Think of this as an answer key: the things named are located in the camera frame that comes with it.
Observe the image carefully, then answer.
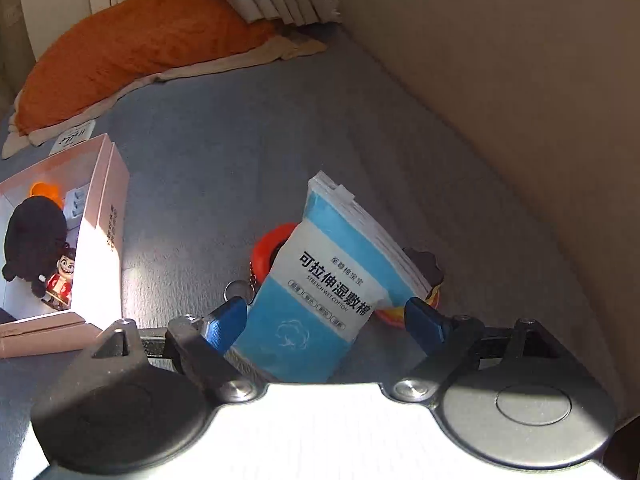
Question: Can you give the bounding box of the white label card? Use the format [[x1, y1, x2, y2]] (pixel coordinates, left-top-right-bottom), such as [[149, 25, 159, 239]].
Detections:
[[50, 121, 97, 157]]

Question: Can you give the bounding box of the yellow and pink toy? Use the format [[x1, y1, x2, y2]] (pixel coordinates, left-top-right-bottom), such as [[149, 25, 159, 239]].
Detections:
[[375, 247, 446, 330]]

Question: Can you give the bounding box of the red toy camera keychain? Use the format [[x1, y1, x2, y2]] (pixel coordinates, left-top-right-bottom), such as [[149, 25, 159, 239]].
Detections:
[[223, 222, 301, 306]]

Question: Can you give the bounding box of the beige padded side panel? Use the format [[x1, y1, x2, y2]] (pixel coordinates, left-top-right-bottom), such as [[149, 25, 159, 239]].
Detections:
[[320, 0, 640, 361]]

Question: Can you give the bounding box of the red-robed doll keychain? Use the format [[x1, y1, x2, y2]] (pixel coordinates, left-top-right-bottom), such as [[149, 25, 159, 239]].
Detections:
[[39, 246, 78, 311]]

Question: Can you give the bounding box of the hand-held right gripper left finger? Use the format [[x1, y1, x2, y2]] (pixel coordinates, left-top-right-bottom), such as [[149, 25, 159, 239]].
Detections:
[[80, 296, 258, 403]]

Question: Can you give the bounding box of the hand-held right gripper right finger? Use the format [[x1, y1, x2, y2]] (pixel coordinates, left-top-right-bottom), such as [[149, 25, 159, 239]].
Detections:
[[392, 297, 568, 401]]

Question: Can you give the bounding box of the white battery charger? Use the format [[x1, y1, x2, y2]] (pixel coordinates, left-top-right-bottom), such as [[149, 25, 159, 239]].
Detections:
[[62, 186, 92, 231]]

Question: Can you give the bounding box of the pink cardboard box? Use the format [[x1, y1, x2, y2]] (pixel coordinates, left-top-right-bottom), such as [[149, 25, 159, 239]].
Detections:
[[0, 132, 132, 359]]

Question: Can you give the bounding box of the blue cotton pad packet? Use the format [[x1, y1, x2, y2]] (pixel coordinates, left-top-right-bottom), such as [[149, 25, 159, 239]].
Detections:
[[232, 171, 433, 385]]

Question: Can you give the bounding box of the orange translucent toy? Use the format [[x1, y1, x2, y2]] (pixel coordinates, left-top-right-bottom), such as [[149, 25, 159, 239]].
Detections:
[[29, 181, 65, 207]]

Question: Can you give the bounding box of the blue-grey blanket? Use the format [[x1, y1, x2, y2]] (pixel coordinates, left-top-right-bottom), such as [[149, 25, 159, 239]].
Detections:
[[0, 22, 626, 411]]

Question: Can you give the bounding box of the beige cloth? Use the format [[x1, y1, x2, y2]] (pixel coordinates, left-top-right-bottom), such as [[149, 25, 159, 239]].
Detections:
[[1, 35, 328, 161]]

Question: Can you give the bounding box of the dark grey plush toy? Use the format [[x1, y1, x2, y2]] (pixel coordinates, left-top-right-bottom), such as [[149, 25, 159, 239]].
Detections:
[[0, 195, 68, 297]]

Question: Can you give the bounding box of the orange pillow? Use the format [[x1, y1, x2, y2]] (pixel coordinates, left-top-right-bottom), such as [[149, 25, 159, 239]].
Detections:
[[10, 0, 281, 133]]

